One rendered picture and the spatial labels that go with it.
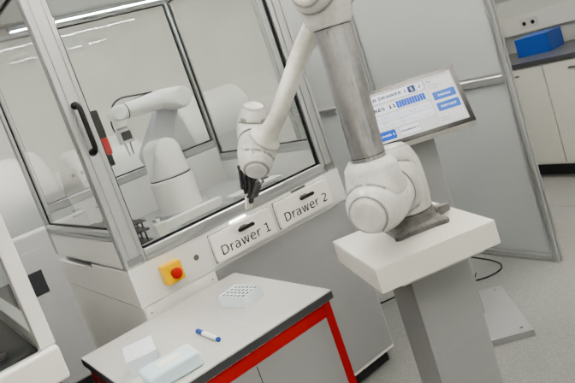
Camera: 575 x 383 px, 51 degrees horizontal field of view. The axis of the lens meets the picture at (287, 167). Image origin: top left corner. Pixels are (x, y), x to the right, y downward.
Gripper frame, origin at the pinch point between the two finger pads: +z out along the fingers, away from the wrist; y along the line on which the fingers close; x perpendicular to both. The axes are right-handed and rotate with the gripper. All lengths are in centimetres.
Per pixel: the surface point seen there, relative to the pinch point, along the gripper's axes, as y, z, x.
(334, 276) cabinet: -18, 48, -35
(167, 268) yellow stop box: 0.8, 14.0, 34.9
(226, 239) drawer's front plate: 2.3, 16.7, 8.3
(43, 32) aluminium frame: 56, -56, 44
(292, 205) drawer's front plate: 2.6, 16.7, -25.0
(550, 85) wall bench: 24, 53, -291
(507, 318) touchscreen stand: -72, 68, -96
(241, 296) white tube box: -31.3, 4.5, 26.8
